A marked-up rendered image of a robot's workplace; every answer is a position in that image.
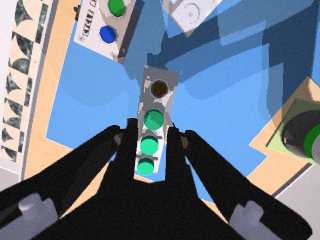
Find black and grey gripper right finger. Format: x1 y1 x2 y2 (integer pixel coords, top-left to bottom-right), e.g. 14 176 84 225
162 112 313 240

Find dark table edge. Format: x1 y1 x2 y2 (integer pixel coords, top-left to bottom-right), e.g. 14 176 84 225
18 0 313 198

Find blue flat mat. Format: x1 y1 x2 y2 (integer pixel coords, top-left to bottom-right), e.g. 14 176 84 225
45 0 320 178

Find white sloping button panel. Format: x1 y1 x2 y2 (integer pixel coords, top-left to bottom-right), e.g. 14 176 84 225
73 0 141 65

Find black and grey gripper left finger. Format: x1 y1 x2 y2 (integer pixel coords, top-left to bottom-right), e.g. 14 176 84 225
0 110 145 240

